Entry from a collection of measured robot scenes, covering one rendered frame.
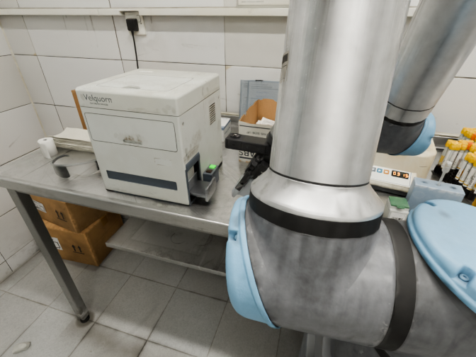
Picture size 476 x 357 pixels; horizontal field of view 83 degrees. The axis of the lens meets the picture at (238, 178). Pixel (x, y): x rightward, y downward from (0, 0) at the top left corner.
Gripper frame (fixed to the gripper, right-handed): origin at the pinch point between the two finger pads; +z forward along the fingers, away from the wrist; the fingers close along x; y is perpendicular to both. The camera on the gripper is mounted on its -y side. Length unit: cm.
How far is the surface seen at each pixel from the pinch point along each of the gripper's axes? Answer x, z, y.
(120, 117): -4.3, -3.1, -33.1
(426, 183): 9.1, -27.8, 37.4
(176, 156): -4.3, -2.6, -16.8
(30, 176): -4, 38, -56
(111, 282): 19, 120, -24
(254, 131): 25.2, -6.2, -4.1
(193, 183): 0.1, 5.6, -10.3
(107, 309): 5, 116, -16
